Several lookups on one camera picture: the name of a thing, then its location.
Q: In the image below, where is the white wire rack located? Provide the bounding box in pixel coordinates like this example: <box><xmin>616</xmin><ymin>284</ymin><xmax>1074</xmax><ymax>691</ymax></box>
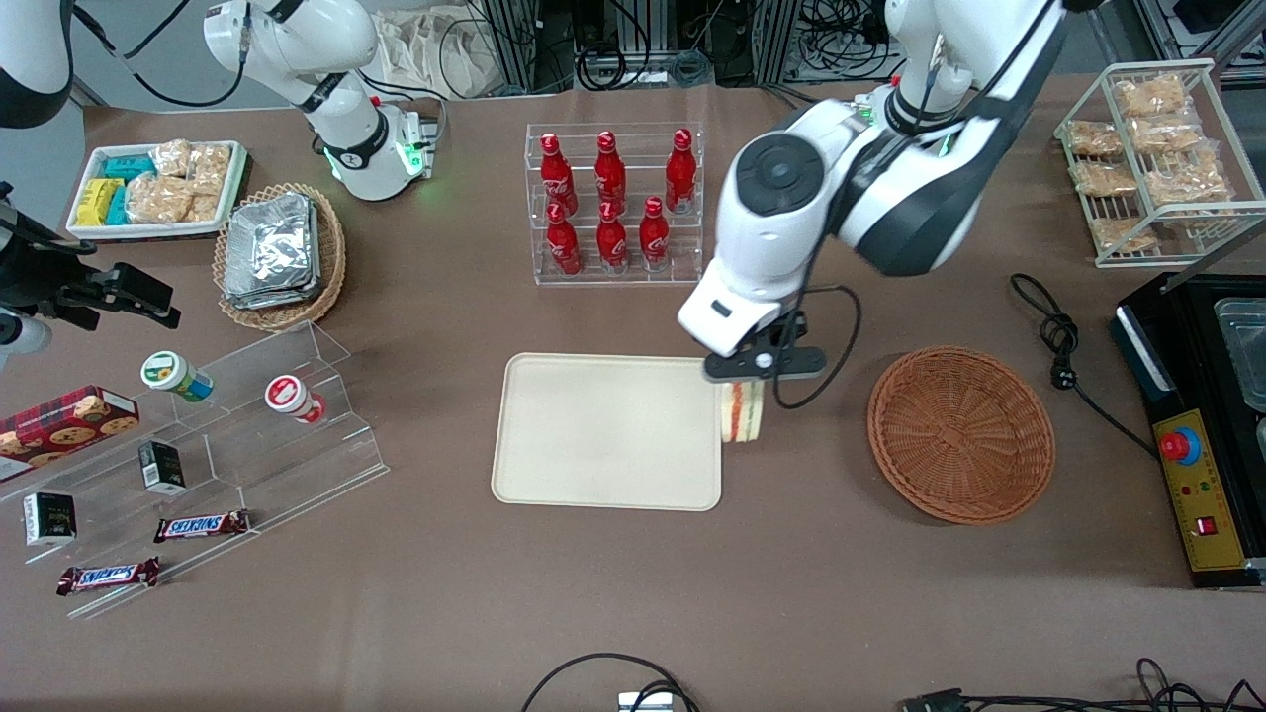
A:
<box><xmin>1053</xmin><ymin>59</ymin><xmax>1266</xmax><ymax>270</ymax></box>

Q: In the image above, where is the red lid cup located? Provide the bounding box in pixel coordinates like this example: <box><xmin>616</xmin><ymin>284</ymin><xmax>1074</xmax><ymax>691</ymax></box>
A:
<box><xmin>264</xmin><ymin>375</ymin><xmax>328</xmax><ymax>425</ymax></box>

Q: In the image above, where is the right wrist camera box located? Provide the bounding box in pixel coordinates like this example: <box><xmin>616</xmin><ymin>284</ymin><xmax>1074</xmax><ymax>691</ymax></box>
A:
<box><xmin>85</xmin><ymin>261</ymin><xmax>183</xmax><ymax>330</ymax></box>

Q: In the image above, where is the brown snickers bar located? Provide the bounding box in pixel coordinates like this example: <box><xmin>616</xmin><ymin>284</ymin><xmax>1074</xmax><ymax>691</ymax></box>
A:
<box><xmin>153</xmin><ymin>509</ymin><xmax>251</xmax><ymax>544</ymax></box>
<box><xmin>56</xmin><ymin>557</ymin><xmax>161</xmax><ymax>596</ymax></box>

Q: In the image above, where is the green lid cup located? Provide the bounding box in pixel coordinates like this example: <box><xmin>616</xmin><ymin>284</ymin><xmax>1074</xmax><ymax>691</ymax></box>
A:
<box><xmin>139</xmin><ymin>350</ymin><xmax>216</xmax><ymax>403</ymax></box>

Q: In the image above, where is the triangular sandwich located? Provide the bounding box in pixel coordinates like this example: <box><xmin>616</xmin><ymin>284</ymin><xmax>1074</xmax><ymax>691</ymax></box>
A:
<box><xmin>721</xmin><ymin>380</ymin><xmax>767</xmax><ymax>445</ymax></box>

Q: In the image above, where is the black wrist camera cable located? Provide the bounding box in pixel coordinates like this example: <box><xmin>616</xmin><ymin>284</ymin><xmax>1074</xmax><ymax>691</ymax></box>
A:
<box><xmin>771</xmin><ymin>285</ymin><xmax>862</xmax><ymax>411</ymax></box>

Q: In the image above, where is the black yellow control box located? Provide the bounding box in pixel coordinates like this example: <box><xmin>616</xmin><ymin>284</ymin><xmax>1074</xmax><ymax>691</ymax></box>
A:
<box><xmin>1113</xmin><ymin>273</ymin><xmax>1266</xmax><ymax>591</ymax></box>

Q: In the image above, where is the bagged pastry snack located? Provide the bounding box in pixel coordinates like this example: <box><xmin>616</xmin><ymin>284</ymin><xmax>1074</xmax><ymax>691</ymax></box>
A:
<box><xmin>1090</xmin><ymin>215</ymin><xmax>1159</xmax><ymax>254</ymax></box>
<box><xmin>1128</xmin><ymin>114</ymin><xmax>1204</xmax><ymax>156</ymax></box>
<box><xmin>1113</xmin><ymin>76</ymin><xmax>1191</xmax><ymax>119</ymax></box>
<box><xmin>1144</xmin><ymin>156</ymin><xmax>1233</xmax><ymax>208</ymax></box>
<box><xmin>1066</xmin><ymin>120</ymin><xmax>1126</xmax><ymax>158</ymax></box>
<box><xmin>1070</xmin><ymin>160</ymin><xmax>1137</xmax><ymax>198</ymax></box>

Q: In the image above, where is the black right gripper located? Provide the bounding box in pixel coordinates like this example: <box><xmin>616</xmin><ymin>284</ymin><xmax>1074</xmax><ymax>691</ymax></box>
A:
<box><xmin>0</xmin><ymin>183</ymin><xmax>102</xmax><ymax>372</ymax></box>

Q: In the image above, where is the yellow snack pack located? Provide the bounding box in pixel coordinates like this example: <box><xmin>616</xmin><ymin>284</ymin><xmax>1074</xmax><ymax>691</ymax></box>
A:
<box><xmin>76</xmin><ymin>178</ymin><xmax>125</xmax><ymax>226</ymax></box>

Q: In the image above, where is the clear plastic container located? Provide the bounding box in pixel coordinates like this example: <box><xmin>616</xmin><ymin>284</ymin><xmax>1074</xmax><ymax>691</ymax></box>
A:
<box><xmin>1215</xmin><ymin>297</ymin><xmax>1266</xmax><ymax>414</ymax></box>

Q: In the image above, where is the beige plastic tray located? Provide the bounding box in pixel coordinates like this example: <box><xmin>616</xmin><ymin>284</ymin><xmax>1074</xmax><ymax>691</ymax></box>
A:
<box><xmin>492</xmin><ymin>352</ymin><xmax>724</xmax><ymax>512</ymax></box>

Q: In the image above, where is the clear acrylic stepped stand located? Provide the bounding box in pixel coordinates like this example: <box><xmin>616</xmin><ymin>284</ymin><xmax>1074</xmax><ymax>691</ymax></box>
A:
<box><xmin>0</xmin><ymin>321</ymin><xmax>391</xmax><ymax>622</ymax></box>

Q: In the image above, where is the black cable with connector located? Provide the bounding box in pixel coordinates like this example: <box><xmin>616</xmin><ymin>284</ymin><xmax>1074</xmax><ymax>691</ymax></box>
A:
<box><xmin>900</xmin><ymin>658</ymin><xmax>1266</xmax><ymax>712</ymax></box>

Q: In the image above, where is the black looped cable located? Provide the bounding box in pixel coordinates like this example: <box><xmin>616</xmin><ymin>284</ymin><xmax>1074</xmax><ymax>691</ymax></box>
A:
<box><xmin>521</xmin><ymin>653</ymin><xmax>701</xmax><ymax>712</ymax></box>

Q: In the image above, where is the white rectangular snack tray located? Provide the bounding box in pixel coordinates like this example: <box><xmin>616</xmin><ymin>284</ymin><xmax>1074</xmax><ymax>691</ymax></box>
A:
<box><xmin>66</xmin><ymin>140</ymin><xmax>249</xmax><ymax>241</ymax></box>

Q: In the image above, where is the red tartan cookie box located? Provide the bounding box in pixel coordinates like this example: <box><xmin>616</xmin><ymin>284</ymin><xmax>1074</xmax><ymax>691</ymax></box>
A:
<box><xmin>0</xmin><ymin>385</ymin><xmax>140</xmax><ymax>484</ymax></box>

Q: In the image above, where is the silver foil packs stack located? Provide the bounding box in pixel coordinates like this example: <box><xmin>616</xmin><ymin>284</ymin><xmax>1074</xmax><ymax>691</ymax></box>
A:
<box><xmin>224</xmin><ymin>192</ymin><xmax>323</xmax><ymax>311</ymax></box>

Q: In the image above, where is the brown round wicker basket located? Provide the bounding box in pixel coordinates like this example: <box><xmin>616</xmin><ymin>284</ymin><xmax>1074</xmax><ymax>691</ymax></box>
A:
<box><xmin>867</xmin><ymin>345</ymin><xmax>1057</xmax><ymax>526</ymax></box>

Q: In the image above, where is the clear acrylic bottle rack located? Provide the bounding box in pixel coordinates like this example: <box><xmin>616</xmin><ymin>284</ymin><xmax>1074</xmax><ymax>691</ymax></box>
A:
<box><xmin>525</xmin><ymin>122</ymin><xmax>704</xmax><ymax>288</ymax></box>

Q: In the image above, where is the white cloth bag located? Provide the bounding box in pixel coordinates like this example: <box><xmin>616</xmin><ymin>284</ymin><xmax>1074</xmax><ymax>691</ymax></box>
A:
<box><xmin>371</xmin><ymin>8</ymin><xmax>501</xmax><ymax>100</ymax></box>

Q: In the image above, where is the light oval wicker basket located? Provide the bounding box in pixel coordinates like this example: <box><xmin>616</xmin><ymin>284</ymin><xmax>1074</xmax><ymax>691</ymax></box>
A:
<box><xmin>213</xmin><ymin>182</ymin><xmax>348</xmax><ymax>331</ymax></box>

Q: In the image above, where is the red cola bottle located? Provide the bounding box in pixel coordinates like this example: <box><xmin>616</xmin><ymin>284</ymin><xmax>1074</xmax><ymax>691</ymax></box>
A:
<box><xmin>596</xmin><ymin>200</ymin><xmax>630</xmax><ymax>274</ymax></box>
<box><xmin>639</xmin><ymin>197</ymin><xmax>672</xmax><ymax>272</ymax></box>
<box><xmin>665</xmin><ymin>129</ymin><xmax>698</xmax><ymax>215</ymax></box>
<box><xmin>546</xmin><ymin>202</ymin><xmax>584</xmax><ymax>276</ymax></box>
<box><xmin>594</xmin><ymin>130</ymin><xmax>629</xmax><ymax>214</ymax></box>
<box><xmin>539</xmin><ymin>133</ymin><xmax>579</xmax><ymax>217</ymax></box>

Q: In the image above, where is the small black carton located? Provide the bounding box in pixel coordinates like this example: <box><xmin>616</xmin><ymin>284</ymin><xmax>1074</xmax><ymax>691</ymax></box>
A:
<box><xmin>137</xmin><ymin>440</ymin><xmax>188</xmax><ymax>495</ymax></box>
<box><xmin>23</xmin><ymin>491</ymin><xmax>78</xmax><ymax>548</ymax></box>

